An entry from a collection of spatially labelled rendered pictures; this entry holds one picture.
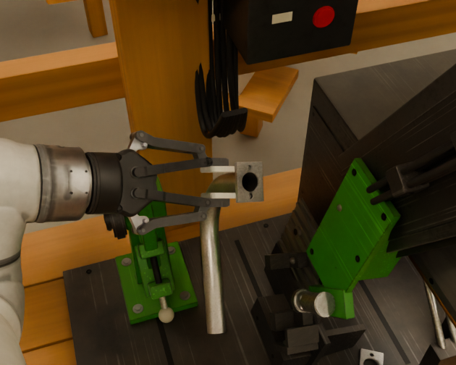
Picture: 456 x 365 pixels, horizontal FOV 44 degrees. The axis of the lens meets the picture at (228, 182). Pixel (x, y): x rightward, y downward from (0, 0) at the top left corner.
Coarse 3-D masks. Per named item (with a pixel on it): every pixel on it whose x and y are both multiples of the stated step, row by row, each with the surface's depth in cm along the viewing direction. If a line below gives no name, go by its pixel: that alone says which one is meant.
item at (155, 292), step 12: (144, 252) 97; (156, 252) 98; (144, 264) 101; (156, 264) 99; (168, 264) 102; (144, 276) 101; (156, 276) 99; (168, 276) 102; (144, 288) 101; (156, 288) 98; (168, 288) 99
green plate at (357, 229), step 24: (360, 168) 80; (360, 192) 80; (384, 192) 77; (336, 216) 86; (360, 216) 80; (384, 216) 75; (312, 240) 93; (336, 240) 86; (360, 240) 81; (384, 240) 78; (336, 264) 87; (360, 264) 81; (384, 264) 85
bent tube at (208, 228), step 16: (224, 176) 82; (240, 176) 77; (256, 176) 78; (208, 192) 86; (224, 192) 83; (240, 192) 77; (256, 192) 78; (208, 224) 89; (208, 240) 89; (208, 256) 88; (208, 272) 88; (208, 288) 88; (208, 304) 88; (208, 320) 88; (224, 320) 88
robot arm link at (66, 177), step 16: (48, 160) 62; (64, 160) 63; (80, 160) 64; (48, 176) 61; (64, 176) 62; (80, 176) 64; (48, 192) 61; (64, 192) 62; (80, 192) 63; (48, 208) 62; (64, 208) 63; (80, 208) 64
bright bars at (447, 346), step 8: (432, 296) 90; (432, 304) 90; (432, 312) 90; (432, 320) 90; (448, 320) 90; (440, 328) 90; (440, 336) 90; (432, 344) 90; (440, 344) 90; (448, 344) 90; (432, 352) 90; (440, 352) 89; (448, 352) 89; (424, 360) 93; (432, 360) 91; (440, 360) 88; (448, 360) 89
